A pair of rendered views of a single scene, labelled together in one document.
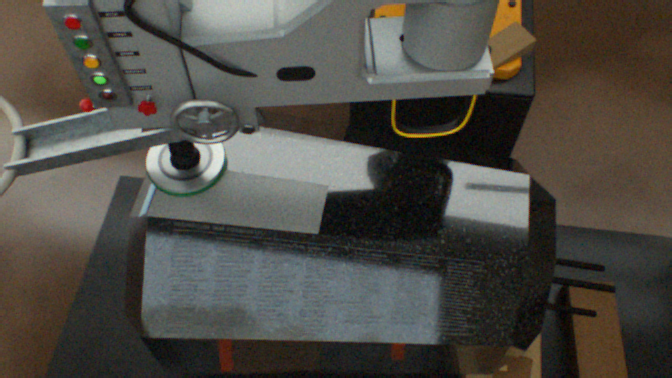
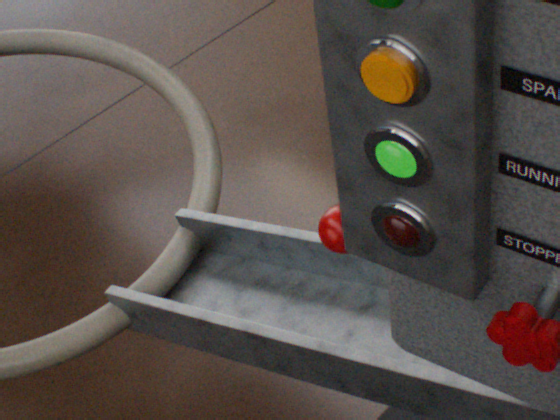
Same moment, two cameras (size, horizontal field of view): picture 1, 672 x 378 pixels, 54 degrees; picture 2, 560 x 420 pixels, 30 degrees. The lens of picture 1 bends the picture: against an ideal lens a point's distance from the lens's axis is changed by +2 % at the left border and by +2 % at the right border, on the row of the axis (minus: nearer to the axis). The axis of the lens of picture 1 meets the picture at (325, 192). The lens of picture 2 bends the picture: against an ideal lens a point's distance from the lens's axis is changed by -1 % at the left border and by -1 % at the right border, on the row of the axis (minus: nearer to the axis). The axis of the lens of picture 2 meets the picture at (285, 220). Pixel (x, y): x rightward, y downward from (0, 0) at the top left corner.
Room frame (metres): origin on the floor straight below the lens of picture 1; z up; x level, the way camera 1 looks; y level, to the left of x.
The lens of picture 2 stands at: (0.60, 0.25, 1.71)
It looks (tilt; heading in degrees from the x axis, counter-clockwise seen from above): 46 degrees down; 42
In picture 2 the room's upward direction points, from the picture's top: 10 degrees counter-clockwise
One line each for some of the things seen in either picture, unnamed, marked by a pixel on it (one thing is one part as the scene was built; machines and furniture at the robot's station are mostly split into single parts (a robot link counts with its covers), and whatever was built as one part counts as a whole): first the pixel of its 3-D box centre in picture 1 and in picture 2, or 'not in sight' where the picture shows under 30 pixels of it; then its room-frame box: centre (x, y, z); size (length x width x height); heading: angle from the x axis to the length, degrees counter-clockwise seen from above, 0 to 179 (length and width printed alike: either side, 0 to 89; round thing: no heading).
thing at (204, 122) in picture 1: (205, 109); not in sight; (0.92, 0.26, 1.24); 0.15 x 0.10 x 0.15; 92
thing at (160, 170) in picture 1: (185, 159); not in sight; (1.04, 0.38, 0.89); 0.21 x 0.21 x 0.01
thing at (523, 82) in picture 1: (432, 91); not in sight; (1.69, -0.43, 0.37); 0.66 x 0.66 x 0.74; 81
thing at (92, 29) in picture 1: (92, 56); (407, 54); (0.92, 0.45, 1.41); 0.08 x 0.03 x 0.28; 92
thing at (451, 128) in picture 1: (432, 97); not in sight; (1.05, -0.28, 1.10); 0.23 x 0.03 x 0.32; 92
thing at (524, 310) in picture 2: (147, 103); (536, 317); (0.91, 0.38, 1.28); 0.04 x 0.04 x 0.04; 2
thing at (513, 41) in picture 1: (499, 47); not in sight; (1.49, -0.57, 0.80); 0.20 x 0.10 x 0.05; 120
